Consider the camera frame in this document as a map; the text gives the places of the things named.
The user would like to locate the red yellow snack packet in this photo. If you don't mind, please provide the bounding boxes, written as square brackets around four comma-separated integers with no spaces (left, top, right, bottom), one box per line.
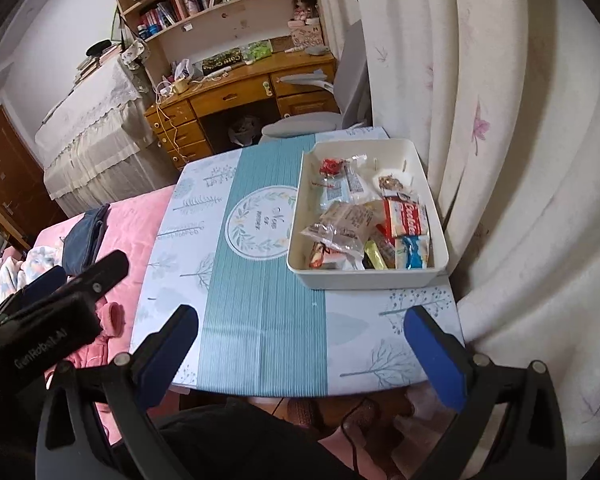
[377,172,416,196]

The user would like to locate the puffed rice snack packet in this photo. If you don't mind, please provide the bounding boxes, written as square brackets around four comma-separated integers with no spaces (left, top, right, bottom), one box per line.
[300,222,366,256]

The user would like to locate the floral fleece blanket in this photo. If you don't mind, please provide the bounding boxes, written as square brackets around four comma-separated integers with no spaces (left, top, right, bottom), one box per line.
[0,245,63,293]

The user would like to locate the small white snack packet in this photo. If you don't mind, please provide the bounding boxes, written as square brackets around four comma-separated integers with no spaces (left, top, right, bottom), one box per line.
[345,162,368,193]

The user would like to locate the grey office chair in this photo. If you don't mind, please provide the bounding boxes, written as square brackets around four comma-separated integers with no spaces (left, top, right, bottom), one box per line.
[257,20,376,143]

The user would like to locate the floral cloth bag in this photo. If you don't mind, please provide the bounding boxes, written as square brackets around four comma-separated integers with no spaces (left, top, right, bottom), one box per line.
[119,40,148,71]

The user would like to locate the blue white snack packet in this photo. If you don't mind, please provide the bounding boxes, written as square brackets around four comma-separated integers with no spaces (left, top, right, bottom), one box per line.
[321,176,348,211]

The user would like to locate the grey trash bag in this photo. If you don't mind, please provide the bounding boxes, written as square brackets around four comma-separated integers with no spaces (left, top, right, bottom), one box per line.
[227,115,261,147]

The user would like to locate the brown wooden door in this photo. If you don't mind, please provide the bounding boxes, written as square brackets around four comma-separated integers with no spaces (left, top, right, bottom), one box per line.
[0,105,46,246]

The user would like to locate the white cardboard box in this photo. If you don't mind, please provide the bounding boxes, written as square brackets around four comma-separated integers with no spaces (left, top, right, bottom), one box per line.
[290,20,326,47]

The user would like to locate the pink quilted blanket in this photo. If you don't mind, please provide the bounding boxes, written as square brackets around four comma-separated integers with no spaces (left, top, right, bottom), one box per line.
[35,185,178,446]

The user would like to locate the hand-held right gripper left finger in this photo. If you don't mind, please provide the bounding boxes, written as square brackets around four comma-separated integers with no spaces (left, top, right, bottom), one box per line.
[35,305,200,480]

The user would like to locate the doll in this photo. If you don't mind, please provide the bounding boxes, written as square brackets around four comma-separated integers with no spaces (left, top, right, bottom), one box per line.
[289,0,321,23]

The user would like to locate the red white snack packet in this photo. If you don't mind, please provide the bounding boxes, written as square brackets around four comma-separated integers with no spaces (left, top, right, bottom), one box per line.
[382,199,431,238]

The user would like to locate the lace-covered cabinet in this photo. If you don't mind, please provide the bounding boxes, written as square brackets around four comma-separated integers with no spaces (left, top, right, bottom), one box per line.
[34,57,156,206]

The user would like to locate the person's black trousers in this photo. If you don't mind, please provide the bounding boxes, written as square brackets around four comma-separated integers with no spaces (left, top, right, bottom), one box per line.
[150,397,351,480]

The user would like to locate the dark blue garment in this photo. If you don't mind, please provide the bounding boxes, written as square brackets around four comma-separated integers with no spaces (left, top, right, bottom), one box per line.
[60,204,112,276]

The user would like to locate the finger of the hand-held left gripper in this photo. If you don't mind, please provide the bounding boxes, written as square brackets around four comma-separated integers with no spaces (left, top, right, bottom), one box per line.
[0,265,67,311]
[0,251,130,319]

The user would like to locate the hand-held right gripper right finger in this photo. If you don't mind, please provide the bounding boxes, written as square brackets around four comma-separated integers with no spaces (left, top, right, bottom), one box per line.
[403,305,567,480]

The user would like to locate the green snack packet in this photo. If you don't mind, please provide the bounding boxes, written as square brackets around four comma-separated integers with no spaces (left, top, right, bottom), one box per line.
[362,240,396,270]

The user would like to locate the brown slipper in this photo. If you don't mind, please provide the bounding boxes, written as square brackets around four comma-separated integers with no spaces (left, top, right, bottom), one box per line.
[285,397,331,428]

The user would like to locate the white plastic bin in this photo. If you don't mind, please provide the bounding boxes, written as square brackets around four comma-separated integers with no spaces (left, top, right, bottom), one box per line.
[286,137,449,291]

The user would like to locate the wooden bookshelf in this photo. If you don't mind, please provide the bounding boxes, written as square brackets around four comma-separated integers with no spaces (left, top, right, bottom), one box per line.
[107,0,326,76]

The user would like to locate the large clear snack packet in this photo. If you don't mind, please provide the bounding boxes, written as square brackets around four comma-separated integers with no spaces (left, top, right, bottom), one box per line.
[320,201,386,241]

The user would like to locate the pink fleece garment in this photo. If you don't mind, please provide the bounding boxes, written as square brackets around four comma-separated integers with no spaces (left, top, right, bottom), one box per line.
[55,300,126,376]

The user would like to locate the floral cream curtain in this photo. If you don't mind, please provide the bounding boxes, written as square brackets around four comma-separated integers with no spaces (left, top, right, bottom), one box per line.
[310,0,600,461]

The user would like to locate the black printed pouch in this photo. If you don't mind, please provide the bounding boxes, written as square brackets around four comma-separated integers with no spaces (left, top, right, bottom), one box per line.
[201,50,246,73]

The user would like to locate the stack of flat books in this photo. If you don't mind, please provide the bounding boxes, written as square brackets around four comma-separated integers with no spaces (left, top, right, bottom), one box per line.
[75,45,123,83]

